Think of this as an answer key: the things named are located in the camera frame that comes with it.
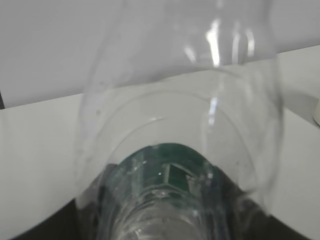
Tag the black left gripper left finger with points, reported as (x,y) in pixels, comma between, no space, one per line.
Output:
(69,223)

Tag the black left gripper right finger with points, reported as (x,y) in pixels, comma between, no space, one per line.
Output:
(232,215)

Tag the clear water bottle green label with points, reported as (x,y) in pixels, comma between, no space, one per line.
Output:
(178,86)

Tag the white paper cup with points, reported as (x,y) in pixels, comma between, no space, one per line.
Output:
(316,114)

